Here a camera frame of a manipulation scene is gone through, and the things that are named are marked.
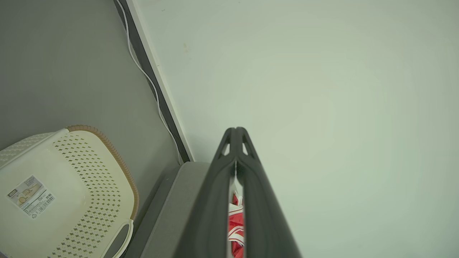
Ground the dark baseboard strip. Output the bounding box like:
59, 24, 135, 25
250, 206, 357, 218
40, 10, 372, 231
114, 0, 196, 164

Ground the red and white striped jersey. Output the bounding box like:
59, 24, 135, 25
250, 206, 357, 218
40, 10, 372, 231
228, 178, 245, 258

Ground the barcode sticker label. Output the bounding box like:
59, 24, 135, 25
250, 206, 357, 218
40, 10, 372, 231
6, 175, 56, 219

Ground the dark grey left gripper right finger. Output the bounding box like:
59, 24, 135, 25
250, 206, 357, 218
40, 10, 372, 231
236, 127, 302, 258

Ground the cream perforated laundry basket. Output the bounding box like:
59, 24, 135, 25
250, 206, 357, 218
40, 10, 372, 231
0, 124, 140, 258

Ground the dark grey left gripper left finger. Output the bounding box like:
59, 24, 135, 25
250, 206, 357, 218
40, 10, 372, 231
172, 127, 238, 258

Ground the thin white wall cable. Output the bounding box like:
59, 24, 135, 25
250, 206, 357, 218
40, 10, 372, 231
115, 0, 184, 165

